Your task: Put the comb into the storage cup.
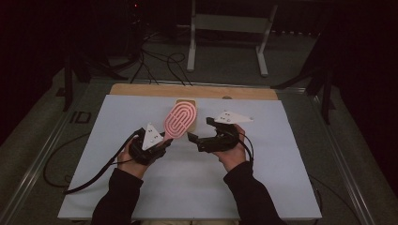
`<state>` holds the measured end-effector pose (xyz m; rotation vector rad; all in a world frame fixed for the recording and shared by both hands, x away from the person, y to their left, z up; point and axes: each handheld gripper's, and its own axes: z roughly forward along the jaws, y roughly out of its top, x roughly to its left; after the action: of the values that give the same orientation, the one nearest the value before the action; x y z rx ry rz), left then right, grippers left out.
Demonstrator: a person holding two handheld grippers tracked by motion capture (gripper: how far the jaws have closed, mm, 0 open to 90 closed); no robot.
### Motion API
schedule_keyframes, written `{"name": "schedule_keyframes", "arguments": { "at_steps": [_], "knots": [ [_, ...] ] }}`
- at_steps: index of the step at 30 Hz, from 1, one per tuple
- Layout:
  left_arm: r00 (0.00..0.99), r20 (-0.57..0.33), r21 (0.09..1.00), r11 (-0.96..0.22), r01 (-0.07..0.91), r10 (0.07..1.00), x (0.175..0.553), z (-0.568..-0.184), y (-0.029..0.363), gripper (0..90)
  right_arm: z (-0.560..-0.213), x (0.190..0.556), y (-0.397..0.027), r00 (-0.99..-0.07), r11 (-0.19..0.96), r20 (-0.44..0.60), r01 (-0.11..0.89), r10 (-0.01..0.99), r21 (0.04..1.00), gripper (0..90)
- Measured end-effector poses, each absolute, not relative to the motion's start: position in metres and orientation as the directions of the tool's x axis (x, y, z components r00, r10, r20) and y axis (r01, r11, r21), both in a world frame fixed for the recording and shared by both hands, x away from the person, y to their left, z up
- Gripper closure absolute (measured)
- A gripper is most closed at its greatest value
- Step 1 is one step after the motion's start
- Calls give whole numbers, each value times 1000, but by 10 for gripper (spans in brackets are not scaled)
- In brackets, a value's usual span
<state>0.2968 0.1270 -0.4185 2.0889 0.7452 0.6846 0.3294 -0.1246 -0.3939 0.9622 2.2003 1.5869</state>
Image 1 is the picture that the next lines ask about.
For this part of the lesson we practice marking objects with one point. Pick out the white metal stand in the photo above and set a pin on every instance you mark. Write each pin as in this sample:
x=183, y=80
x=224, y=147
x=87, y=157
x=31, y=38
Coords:
x=230, y=23

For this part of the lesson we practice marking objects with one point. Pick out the pink hairbrush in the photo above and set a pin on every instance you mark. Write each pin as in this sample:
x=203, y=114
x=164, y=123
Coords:
x=180, y=120

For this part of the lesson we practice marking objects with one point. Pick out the black tripod stand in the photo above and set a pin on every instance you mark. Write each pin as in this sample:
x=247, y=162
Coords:
x=327, y=100
x=68, y=87

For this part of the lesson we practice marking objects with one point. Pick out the aluminium frame rail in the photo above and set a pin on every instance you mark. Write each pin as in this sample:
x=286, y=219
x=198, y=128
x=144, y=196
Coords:
x=36, y=164
x=339, y=157

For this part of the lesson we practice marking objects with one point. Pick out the beige square holder cup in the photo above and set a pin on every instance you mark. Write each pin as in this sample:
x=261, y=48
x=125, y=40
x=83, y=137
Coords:
x=195, y=126

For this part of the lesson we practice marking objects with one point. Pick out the person's right hand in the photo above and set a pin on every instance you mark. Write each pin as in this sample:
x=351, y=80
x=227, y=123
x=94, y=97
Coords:
x=233, y=156

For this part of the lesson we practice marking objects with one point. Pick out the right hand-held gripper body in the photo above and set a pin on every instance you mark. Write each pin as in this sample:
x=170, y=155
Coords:
x=231, y=117

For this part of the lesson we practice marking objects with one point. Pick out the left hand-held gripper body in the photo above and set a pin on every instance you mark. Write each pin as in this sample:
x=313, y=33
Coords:
x=151, y=137

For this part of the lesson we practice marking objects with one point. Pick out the person's left hand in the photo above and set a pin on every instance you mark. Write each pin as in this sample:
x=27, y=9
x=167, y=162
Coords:
x=133, y=167

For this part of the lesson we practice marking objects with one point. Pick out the pale blue table cover sheet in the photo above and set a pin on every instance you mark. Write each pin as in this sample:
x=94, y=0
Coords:
x=194, y=187

